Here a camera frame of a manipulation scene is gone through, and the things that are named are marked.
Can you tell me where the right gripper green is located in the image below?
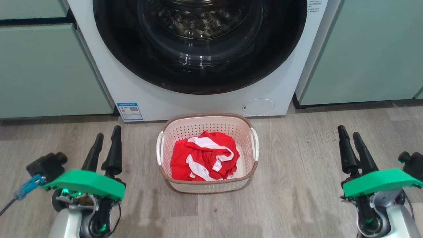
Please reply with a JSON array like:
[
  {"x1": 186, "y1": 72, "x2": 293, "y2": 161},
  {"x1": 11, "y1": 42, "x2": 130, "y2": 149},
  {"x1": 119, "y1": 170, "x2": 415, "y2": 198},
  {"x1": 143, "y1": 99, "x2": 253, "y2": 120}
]
[{"x1": 337, "y1": 125, "x2": 423, "y2": 199}]

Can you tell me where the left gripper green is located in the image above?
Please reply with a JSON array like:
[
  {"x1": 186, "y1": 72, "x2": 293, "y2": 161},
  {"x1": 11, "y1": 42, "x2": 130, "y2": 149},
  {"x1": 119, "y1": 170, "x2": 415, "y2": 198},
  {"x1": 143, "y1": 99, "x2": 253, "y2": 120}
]
[{"x1": 41, "y1": 125, "x2": 126, "y2": 207}]

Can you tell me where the washing machine glass door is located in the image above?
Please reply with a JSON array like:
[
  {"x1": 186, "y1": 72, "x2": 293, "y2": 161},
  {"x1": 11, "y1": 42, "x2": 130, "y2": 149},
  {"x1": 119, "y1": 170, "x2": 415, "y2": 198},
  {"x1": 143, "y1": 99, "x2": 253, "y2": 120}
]
[{"x1": 93, "y1": 0, "x2": 308, "y2": 95}]

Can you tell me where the white front-load washing machine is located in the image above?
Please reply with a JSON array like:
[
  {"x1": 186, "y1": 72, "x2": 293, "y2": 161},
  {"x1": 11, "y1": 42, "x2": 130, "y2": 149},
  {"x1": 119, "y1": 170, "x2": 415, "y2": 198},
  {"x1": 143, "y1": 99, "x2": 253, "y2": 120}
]
[{"x1": 68, "y1": 0, "x2": 341, "y2": 122}]

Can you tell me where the blue energy label sticker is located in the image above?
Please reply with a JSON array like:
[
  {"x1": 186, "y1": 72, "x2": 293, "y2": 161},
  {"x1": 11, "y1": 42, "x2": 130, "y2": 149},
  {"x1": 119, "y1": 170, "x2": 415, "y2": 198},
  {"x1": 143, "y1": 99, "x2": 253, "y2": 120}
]
[{"x1": 116, "y1": 102, "x2": 143, "y2": 121}]

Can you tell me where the cream perforated laundry basket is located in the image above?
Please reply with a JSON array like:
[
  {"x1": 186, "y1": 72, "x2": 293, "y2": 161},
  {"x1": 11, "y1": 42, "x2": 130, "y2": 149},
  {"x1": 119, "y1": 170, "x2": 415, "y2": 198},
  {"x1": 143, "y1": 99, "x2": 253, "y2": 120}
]
[{"x1": 156, "y1": 113, "x2": 260, "y2": 194}]

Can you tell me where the large green cabinet drawer front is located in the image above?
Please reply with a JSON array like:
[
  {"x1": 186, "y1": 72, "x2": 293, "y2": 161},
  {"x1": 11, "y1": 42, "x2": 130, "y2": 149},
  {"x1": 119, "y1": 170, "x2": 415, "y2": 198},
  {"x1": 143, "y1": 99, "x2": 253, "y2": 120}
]
[{"x1": 0, "y1": 24, "x2": 114, "y2": 119}]

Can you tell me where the green cabinet at right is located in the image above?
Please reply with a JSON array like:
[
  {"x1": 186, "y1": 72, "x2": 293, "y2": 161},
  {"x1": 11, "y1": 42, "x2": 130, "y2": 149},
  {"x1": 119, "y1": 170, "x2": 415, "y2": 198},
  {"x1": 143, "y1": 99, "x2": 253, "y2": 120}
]
[{"x1": 296, "y1": 0, "x2": 423, "y2": 106}]

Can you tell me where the round white filter cover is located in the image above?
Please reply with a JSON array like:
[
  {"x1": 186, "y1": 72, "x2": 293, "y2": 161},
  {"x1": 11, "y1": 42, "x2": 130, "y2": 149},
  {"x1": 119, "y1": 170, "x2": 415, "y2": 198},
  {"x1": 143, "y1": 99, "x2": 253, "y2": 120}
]
[{"x1": 242, "y1": 99, "x2": 275, "y2": 117}]

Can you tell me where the small green cabinet drawer front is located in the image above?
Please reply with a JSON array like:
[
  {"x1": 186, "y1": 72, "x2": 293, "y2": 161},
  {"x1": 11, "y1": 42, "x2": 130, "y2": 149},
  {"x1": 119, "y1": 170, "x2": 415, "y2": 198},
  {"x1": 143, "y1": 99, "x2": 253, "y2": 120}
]
[{"x1": 0, "y1": 0, "x2": 70, "y2": 20}]

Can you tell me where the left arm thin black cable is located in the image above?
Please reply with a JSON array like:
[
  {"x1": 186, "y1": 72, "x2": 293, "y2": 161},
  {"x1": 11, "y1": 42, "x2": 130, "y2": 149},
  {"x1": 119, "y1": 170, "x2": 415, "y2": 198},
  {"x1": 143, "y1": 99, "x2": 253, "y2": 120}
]
[{"x1": 109, "y1": 202, "x2": 122, "y2": 236}]

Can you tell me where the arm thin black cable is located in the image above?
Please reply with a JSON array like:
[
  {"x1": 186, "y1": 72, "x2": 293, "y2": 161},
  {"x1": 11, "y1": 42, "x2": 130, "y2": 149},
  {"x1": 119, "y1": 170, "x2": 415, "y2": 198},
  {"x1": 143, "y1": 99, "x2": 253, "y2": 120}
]
[
  {"x1": 404, "y1": 191, "x2": 415, "y2": 221},
  {"x1": 109, "y1": 202, "x2": 122, "y2": 236}
]

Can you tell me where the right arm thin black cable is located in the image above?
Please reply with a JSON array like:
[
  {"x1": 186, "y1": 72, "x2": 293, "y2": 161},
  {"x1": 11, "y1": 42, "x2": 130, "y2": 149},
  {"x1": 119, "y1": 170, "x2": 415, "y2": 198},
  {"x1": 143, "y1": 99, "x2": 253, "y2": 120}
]
[{"x1": 404, "y1": 191, "x2": 415, "y2": 221}]

